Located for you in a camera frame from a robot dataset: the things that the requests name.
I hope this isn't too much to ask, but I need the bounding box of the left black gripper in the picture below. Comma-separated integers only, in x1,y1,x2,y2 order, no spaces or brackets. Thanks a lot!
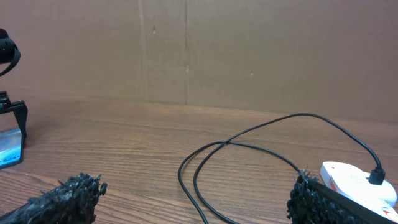
0,91,28,138

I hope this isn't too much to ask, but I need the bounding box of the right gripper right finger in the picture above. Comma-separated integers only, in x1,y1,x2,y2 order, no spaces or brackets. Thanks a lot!
287,170,395,224

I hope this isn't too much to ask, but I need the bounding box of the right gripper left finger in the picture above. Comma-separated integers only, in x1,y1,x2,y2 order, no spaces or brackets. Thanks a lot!
1,173,108,224

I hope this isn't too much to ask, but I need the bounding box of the Samsung Galaxy smartphone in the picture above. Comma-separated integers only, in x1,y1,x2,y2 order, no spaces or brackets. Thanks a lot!
0,128,24,169

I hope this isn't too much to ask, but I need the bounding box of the black USB charging cable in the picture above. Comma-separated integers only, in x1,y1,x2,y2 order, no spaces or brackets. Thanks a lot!
177,113,386,224

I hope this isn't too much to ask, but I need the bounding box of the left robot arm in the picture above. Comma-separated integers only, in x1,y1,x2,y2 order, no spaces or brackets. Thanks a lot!
1,29,28,139

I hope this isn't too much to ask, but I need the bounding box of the white charger plug adapter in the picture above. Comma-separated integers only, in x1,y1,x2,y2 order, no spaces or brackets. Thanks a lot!
326,170,397,207

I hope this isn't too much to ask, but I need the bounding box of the white power strip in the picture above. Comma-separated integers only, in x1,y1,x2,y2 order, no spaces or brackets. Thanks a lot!
319,161,398,223

